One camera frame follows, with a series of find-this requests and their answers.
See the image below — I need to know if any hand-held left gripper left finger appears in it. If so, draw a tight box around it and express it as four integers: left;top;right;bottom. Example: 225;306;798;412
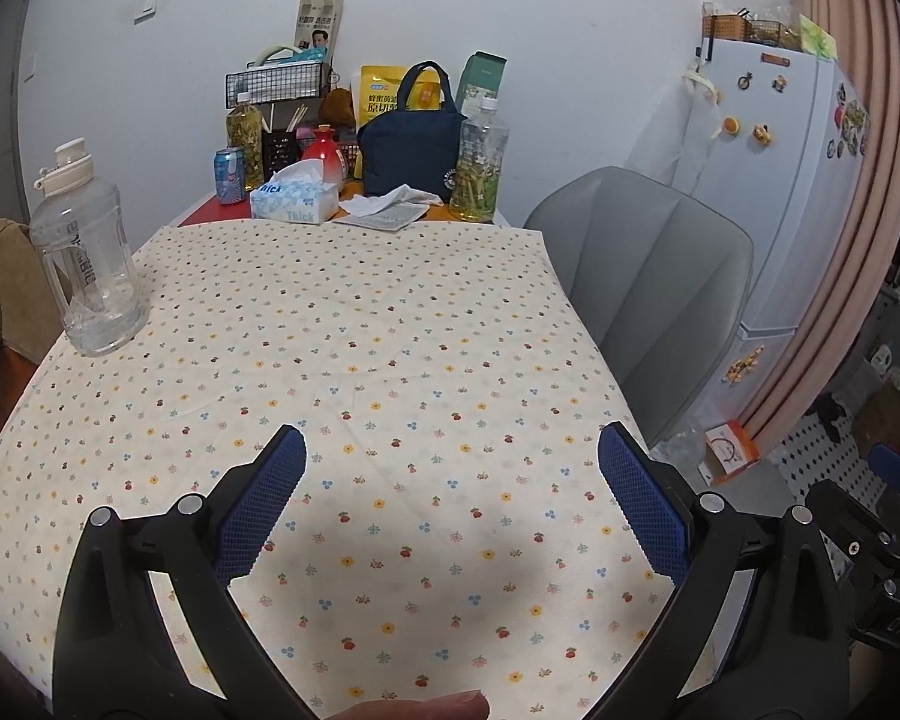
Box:
52;424;308;720

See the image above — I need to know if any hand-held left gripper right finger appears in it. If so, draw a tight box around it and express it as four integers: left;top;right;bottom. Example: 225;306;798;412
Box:
592;422;848;720

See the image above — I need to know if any person's left hand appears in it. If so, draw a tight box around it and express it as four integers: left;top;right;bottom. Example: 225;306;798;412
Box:
322;692;492;720

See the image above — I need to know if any brown cardboard box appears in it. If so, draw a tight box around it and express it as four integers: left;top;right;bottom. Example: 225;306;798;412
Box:
851;382;900;458

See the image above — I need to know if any clear plastic bag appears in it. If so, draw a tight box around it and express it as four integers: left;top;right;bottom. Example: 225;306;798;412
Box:
649;427;710;481

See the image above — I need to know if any orange and white box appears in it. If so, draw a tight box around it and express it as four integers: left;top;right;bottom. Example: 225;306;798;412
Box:
701;424;760;485

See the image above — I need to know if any gold figure magnet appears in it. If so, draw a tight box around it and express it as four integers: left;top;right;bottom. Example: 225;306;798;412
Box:
724;345;766;389

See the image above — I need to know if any floral cream tablecloth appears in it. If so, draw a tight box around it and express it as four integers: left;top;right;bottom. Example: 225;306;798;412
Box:
0;216;650;720

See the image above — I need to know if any grey upholstered chair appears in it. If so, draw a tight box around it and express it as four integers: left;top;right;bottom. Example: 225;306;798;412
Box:
523;165;755;447

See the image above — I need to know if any pink curtain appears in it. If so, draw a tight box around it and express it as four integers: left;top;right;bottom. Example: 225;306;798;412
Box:
742;0;900;428

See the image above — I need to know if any white refrigerator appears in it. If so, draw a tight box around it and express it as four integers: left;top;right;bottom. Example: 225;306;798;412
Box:
679;34;871;451

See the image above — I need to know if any clear plastic water jug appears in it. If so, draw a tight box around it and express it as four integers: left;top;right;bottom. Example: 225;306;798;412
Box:
30;137;149;357

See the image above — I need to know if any blue and white tissue box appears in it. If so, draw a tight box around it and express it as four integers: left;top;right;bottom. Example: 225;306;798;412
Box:
250;160;340;226

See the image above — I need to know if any grey patterned flat packet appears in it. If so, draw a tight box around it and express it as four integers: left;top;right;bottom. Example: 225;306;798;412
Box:
345;206;430;232

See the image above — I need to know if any blue drink can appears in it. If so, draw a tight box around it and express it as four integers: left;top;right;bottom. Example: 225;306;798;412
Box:
212;146;247;206

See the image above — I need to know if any white crumpled paper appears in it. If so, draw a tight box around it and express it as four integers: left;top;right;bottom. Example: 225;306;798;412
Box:
340;184;442;220

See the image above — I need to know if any tan fabric chair back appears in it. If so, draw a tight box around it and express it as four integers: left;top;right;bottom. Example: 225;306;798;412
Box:
0;217;65;362

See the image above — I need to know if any cluster of fridge magnets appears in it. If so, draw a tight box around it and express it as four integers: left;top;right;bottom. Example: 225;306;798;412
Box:
829;79;871;162

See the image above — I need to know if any red and white vase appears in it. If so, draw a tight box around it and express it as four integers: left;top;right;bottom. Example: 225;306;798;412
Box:
300;124;346;185

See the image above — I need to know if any black mesh holder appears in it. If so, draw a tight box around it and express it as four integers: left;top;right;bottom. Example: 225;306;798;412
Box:
262;127;302;170

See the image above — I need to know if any white hanging bag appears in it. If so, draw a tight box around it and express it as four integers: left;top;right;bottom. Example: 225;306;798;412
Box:
671;64;721;192

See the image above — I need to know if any large clear tea bottle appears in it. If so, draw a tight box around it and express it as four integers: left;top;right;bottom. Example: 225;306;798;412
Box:
448;96;511;224

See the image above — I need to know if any small clear tea bottle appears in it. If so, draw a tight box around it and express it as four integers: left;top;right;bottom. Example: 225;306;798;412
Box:
225;90;265;192

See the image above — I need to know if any navy lunch bag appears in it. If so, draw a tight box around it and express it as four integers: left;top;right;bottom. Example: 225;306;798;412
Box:
356;60;470;205

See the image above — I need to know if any brown plush toy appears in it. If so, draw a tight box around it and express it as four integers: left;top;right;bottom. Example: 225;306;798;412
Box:
321;88;357;128

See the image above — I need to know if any yellow snack bag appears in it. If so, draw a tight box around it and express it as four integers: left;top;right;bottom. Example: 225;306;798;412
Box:
358;64;440;132

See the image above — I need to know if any green printed card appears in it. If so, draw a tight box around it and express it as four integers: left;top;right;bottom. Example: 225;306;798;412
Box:
797;13;841;61

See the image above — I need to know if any grey door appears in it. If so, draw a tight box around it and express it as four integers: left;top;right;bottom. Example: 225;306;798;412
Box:
0;0;38;230

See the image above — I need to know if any tall green box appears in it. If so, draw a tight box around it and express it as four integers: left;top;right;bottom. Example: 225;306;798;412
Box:
456;51;509;113

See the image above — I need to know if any brown wicker basket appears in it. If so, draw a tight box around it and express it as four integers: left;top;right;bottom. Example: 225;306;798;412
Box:
701;13;751;42

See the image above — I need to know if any white printed tote bag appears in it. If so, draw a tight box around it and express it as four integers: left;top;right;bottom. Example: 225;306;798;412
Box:
294;0;350;61

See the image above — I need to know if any black wire basket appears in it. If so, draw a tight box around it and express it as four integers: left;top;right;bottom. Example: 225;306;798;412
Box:
225;62;331;107

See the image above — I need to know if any brown wire basket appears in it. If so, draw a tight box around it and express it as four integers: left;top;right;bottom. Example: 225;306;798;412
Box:
746;11;803;53

